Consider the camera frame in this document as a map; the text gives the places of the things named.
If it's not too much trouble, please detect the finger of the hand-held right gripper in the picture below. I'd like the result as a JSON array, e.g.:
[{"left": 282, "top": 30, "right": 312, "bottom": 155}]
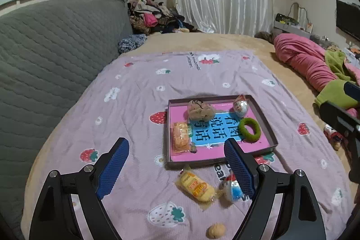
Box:
[
  {"left": 344, "top": 81, "right": 360, "bottom": 102},
  {"left": 319, "top": 101, "right": 360, "bottom": 140}
]

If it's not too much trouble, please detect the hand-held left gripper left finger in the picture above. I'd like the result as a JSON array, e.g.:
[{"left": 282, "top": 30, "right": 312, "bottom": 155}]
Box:
[{"left": 29, "top": 137, "right": 130, "bottom": 240}]

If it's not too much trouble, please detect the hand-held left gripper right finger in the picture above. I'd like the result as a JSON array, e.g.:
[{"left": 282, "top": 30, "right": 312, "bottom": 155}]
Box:
[{"left": 223, "top": 138, "right": 327, "bottom": 240}]

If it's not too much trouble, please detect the blue and white toy egg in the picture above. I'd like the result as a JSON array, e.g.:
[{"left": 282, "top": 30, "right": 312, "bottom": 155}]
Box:
[{"left": 219, "top": 173, "right": 248, "bottom": 202}]

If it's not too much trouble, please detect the green fuzzy hair ring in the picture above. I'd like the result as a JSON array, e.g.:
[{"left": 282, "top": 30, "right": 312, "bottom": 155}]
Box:
[{"left": 238, "top": 118, "right": 262, "bottom": 143}]

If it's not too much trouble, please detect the shallow dark cardboard box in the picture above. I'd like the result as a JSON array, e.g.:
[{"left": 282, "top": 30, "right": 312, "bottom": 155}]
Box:
[{"left": 166, "top": 94, "right": 278, "bottom": 170}]

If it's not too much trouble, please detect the yellow snack cake packet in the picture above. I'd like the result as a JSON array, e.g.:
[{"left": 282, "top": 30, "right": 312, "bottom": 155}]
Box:
[{"left": 176, "top": 165, "right": 216, "bottom": 211}]

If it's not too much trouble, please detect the red and white toy egg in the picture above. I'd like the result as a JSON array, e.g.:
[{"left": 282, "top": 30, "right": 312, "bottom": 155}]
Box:
[{"left": 233, "top": 94, "right": 249, "bottom": 117}]

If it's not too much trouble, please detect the clear cracker packet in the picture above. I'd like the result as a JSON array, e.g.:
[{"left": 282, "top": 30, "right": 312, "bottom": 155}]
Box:
[{"left": 172, "top": 121, "right": 199, "bottom": 153}]

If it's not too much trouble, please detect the walnut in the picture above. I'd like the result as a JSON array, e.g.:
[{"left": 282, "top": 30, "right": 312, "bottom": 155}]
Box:
[{"left": 206, "top": 224, "right": 227, "bottom": 239}]

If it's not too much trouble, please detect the beige dotted hair scrunchie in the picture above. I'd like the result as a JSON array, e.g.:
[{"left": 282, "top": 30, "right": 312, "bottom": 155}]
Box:
[{"left": 187, "top": 99, "right": 215, "bottom": 121}]

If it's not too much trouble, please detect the green fleece blanket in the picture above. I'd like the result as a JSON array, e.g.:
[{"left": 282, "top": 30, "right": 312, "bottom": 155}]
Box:
[{"left": 314, "top": 49, "right": 360, "bottom": 110}]

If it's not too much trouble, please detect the small doll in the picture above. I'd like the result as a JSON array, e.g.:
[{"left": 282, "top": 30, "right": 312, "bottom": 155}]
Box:
[{"left": 323, "top": 125, "right": 342, "bottom": 150}]

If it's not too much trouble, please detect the pink duvet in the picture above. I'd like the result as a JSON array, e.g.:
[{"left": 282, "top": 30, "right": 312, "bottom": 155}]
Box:
[{"left": 273, "top": 33, "right": 360, "bottom": 117}]

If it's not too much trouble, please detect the pink printed blanket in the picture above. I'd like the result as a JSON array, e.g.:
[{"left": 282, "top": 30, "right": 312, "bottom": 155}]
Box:
[{"left": 21, "top": 50, "right": 352, "bottom": 240}]

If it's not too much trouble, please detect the black television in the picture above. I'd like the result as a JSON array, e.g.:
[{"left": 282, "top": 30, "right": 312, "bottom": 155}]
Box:
[{"left": 336, "top": 0, "right": 360, "bottom": 41}]

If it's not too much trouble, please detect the dark bag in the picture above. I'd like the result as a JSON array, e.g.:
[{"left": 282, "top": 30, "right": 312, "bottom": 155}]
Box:
[{"left": 275, "top": 13, "right": 299, "bottom": 25}]

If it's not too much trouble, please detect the brown fuzzy cloth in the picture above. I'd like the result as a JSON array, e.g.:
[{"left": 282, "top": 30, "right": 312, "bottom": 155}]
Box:
[{"left": 254, "top": 31, "right": 275, "bottom": 44}]

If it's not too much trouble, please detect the grey quilted headboard cover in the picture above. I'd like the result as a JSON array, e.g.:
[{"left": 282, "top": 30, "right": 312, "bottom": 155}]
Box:
[{"left": 0, "top": 0, "right": 134, "bottom": 240}]

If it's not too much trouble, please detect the blue patterned cloth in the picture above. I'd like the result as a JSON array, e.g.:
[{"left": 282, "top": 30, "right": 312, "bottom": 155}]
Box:
[{"left": 117, "top": 34, "right": 148, "bottom": 54}]

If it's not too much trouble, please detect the beige bed sheet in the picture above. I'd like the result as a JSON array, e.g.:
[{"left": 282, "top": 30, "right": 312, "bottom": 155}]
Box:
[{"left": 21, "top": 32, "right": 360, "bottom": 229}]

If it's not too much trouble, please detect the pile of clothes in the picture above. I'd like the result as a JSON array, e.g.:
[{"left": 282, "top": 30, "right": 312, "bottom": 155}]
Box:
[{"left": 119, "top": 0, "right": 199, "bottom": 35}]

